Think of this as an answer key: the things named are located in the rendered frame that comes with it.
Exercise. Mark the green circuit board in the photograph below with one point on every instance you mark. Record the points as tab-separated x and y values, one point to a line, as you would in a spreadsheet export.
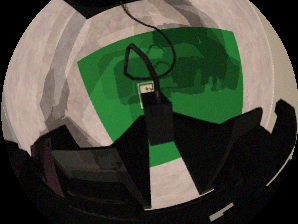
206	81

